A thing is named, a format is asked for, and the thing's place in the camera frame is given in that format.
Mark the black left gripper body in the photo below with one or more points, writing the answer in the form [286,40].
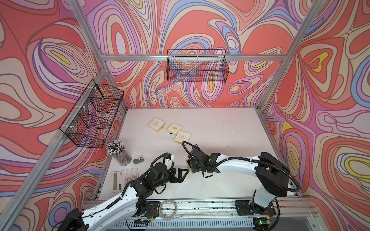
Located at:
[167,178]

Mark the black wire basket wall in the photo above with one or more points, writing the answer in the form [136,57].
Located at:
[92,116]
[197,65]

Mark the white desk calculator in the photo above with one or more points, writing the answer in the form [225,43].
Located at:
[120,178]

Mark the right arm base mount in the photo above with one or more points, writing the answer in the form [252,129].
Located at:
[260,215]

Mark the cream jewelry box near stack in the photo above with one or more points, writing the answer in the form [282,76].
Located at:
[182,136]

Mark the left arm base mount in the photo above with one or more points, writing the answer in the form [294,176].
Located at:
[146,213]

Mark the cream drawer jewelry box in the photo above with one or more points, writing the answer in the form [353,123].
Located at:
[188,166]

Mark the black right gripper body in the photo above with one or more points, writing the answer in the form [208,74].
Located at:
[194,167]

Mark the black wire basket back wall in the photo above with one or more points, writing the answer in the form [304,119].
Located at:
[197,65]

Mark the black wire basket left wall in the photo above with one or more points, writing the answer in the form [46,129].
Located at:
[92,116]

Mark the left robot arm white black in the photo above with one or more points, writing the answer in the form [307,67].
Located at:
[130,202]

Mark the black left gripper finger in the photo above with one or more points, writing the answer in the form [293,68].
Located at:
[182,172]
[180,179]

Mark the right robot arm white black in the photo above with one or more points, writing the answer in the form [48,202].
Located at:
[274,176]

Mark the clear cup of pens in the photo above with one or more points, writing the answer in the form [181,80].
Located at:
[118,152]

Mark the small cream jewelry box middle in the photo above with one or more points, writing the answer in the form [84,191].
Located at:
[173,129]

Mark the cream jewelry box far left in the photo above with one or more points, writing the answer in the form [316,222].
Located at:
[156,125]

